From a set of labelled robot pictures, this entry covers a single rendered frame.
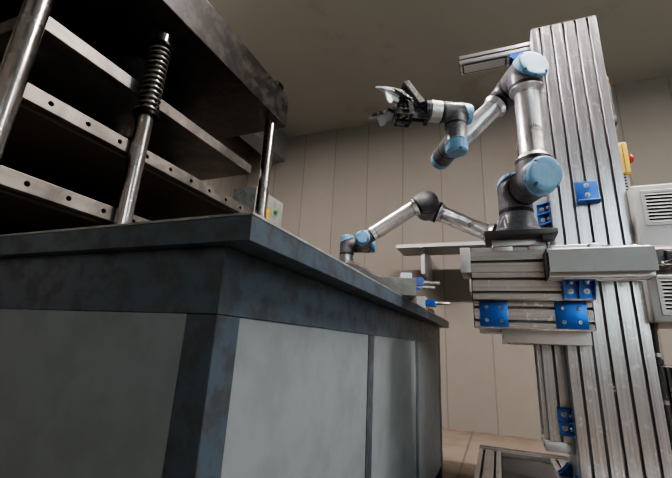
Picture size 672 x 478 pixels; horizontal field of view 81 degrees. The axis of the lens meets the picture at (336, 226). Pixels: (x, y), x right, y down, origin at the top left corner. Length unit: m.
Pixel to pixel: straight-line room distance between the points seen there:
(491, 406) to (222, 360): 3.42
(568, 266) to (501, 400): 2.62
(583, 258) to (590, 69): 0.92
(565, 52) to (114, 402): 1.96
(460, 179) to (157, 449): 3.85
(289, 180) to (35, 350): 4.20
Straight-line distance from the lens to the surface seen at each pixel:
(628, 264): 1.37
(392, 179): 4.31
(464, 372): 3.85
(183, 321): 0.57
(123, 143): 1.56
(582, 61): 2.03
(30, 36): 1.39
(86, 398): 0.69
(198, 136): 1.88
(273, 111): 2.22
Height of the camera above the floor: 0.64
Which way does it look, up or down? 17 degrees up
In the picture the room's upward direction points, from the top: 3 degrees clockwise
